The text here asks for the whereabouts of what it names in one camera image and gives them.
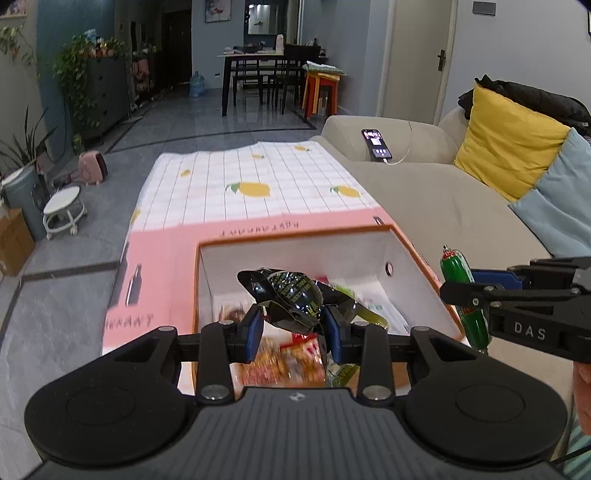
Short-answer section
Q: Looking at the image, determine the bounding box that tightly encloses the green bean snack bag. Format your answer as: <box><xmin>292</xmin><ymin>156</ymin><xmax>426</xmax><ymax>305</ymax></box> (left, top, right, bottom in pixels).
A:
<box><xmin>325</xmin><ymin>361</ymin><xmax>360</xmax><ymax>388</ymax></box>

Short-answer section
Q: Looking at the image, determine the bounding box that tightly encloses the green sausage stick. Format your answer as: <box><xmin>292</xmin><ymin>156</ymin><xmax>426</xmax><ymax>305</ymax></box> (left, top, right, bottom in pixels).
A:
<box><xmin>440</xmin><ymin>245</ymin><xmax>490</xmax><ymax>355</ymax></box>

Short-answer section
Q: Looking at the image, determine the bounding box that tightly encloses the orange peanut snack bag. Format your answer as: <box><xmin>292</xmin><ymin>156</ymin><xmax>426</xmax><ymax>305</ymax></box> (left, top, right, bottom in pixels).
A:
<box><xmin>230</xmin><ymin>334</ymin><xmax>325</xmax><ymax>389</ymax></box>

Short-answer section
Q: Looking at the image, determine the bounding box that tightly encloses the black foil snack bag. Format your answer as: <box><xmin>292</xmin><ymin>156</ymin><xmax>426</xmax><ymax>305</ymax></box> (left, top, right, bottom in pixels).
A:
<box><xmin>236</xmin><ymin>268</ymin><xmax>361</xmax><ymax>335</ymax></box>

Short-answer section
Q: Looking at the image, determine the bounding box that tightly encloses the white barcode snack packet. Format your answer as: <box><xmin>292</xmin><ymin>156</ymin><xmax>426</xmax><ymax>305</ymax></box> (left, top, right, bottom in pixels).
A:
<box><xmin>356</xmin><ymin>294</ymin><xmax>411</xmax><ymax>335</ymax></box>

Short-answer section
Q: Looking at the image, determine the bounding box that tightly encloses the smartphone on sofa arm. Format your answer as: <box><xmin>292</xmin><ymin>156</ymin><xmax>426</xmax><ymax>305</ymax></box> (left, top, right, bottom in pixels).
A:
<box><xmin>362</xmin><ymin>129</ymin><xmax>393</xmax><ymax>163</ymax></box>

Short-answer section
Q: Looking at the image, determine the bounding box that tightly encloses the light blue cushion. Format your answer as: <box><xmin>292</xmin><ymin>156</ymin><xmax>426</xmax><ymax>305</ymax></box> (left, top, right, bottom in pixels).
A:
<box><xmin>509</xmin><ymin>129</ymin><xmax>591</xmax><ymax>258</ymax></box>

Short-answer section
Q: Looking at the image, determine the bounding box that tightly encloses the orange cardboard box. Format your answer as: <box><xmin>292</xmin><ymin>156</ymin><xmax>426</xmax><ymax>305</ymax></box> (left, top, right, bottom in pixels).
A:
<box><xmin>195</xmin><ymin>227</ymin><xmax>464</xmax><ymax>394</ymax></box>

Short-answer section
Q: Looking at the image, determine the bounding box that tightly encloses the yellow cushion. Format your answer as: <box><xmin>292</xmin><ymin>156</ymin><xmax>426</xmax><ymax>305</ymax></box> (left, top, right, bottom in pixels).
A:
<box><xmin>454</xmin><ymin>86</ymin><xmax>570</xmax><ymax>202</ymax></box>

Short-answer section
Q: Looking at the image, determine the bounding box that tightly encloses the lemon print tablecloth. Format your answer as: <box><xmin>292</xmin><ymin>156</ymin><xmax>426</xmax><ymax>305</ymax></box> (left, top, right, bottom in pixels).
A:
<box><xmin>101</xmin><ymin>140</ymin><xmax>399</xmax><ymax>398</ymax></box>

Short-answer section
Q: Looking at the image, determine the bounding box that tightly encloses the beige sofa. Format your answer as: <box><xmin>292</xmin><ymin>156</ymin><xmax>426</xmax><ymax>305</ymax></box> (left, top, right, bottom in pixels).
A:
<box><xmin>309</xmin><ymin>106</ymin><xmax>591</xmax><ymax>384</ymax></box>

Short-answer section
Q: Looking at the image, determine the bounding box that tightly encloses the black jacket on sofa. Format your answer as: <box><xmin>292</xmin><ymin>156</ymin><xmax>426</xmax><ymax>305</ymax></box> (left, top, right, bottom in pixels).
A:
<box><xmin>475</xmin><ymin>75</ymin><xmax>590</xmax><ymax>140</ymax></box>

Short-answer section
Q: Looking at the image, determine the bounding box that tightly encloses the white round stool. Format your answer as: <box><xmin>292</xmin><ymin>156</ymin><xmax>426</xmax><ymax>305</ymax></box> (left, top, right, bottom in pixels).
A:
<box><xmin>42</xmin><ymin>185</ymin><xmax>87</xmax><ymax>240</ymax></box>

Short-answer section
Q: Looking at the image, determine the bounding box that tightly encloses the pink small heater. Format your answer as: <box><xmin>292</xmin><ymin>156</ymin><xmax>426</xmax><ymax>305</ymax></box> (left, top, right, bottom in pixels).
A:
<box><xmin>78</xmin><ymin>150</ymin><xmax>108</xmax><ymax>185</ymax></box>

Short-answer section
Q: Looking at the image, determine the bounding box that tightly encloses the brown cardboard box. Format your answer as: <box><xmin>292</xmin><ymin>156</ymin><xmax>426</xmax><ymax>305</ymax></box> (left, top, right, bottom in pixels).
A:
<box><xmin>0</xmin><ymin>209</ymin><xmax>35</xmax><ymax>277</ymax></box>

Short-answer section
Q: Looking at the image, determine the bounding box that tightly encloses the white door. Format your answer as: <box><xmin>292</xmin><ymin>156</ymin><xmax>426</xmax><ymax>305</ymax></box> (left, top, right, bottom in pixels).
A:
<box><xmin>378</xmin><ymin>0</ymin><xmax>458</xmax><ymax>124</ymax></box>

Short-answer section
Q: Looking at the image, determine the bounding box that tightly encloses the grey trash bin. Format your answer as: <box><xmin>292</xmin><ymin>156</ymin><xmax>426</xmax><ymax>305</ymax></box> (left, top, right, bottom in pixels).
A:
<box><xmin>1</xmin><ymin>164</ymin><xmax>47</xmax><ymax>242</ymax></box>

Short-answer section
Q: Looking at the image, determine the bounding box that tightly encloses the blue water jug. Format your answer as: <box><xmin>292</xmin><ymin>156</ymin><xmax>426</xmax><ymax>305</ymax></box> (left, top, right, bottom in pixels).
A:
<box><xmin>189</xmin><ymin>71</ymin><xmax>205</xmax><ymax>98</ymax></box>

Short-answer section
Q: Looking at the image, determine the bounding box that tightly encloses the potted green plant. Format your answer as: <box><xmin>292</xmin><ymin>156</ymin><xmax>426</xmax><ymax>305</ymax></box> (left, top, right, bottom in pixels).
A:
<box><xmin>1</xmin><ymin>108</ymin><xmax>56</xmax><ymax>179</ymax></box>

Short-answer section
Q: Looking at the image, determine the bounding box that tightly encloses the dark dining table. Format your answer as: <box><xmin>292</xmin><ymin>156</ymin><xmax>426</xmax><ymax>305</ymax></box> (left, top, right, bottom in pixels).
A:
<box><xmin>219</xmin><ymin>44</ymin><xmax>328</xmax><ymax>117</ymax></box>

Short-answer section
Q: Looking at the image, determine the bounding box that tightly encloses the orange red stool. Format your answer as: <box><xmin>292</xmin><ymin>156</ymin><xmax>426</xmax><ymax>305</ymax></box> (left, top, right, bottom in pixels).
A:
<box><xmin>303</xmin><ymin>61</ymin><xmax>346</xmax><ymax>119</ymax></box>

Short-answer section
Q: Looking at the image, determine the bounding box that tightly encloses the dark drawer cabinet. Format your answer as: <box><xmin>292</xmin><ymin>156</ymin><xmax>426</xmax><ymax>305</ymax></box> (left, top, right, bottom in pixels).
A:
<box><xmin>83</xmin><ymin>57</ymin><xmax>129</xmax><ymax>140</ymax></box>

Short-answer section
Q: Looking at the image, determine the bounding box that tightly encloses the trailing ivy plant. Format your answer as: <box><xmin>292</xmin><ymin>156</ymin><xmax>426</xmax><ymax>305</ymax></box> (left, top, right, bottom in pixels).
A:
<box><xmin>53</xmin><ymin>34</ymin><xmax>125</xmax><ymax>135</ymax></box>

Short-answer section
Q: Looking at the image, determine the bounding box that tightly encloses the white charging cable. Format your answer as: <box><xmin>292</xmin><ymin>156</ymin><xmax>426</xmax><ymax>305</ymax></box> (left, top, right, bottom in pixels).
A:
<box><xmin>382</xmin><ymin>133</ymin><xmax>415</xmax><ymax>166</ymax></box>

